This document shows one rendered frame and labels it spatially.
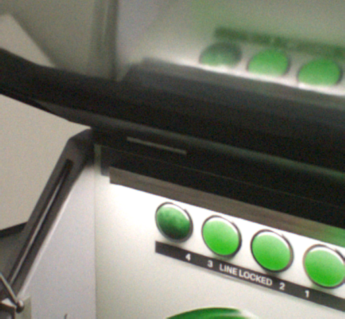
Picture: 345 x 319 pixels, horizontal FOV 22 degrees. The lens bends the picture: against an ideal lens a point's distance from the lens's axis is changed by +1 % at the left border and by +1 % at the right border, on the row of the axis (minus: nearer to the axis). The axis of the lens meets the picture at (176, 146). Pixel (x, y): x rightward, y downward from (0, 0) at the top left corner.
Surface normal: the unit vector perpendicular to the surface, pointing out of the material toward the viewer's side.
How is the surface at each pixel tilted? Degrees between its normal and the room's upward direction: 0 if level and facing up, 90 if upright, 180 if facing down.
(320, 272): 95
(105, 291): 90
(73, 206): 90
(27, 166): 90
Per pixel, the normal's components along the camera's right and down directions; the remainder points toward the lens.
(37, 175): 0.62, 0.32
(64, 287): 0.87, 0.22
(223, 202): -0.50, 0.33
